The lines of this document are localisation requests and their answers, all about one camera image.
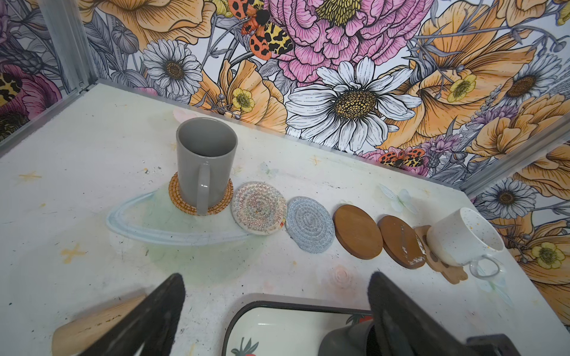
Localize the cork paw print coaster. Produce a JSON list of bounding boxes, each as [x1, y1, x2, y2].
[[414, 225, 468, 285]]

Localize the multicolour zigzag woven coaster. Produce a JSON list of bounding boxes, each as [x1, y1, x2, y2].
[[231, 182, 287, 235]]

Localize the woven rattan coaster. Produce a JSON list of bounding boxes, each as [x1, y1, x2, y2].
[[169, 173, 234, 216]]

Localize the small wooden mallet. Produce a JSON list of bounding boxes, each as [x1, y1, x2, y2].
[[51, 294, 147, 355]]

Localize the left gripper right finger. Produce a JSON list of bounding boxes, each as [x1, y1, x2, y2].
[[368, 271, 476, 355]]

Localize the plain brown wooden coaster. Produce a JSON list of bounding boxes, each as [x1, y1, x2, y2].
[[333, 204, 383, 260]]

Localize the scratched brown wooden coaster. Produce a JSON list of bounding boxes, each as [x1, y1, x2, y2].
[[378, 215, 426, 269]]

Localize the grey woven coaster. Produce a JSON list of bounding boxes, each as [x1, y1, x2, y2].
[[286, 197, 335, 254]]

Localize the white mug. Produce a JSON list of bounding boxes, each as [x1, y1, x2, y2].
[[426, 208, 505, 280]]

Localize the grey mug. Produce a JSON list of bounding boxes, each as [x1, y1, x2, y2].
[[176, 117, 238, 215]]

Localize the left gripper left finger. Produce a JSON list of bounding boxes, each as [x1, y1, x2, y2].
[[82, 273, 186, 356]]

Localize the white strawberry tray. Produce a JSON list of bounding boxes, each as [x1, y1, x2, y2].
[[221, 301, 372, 355]]

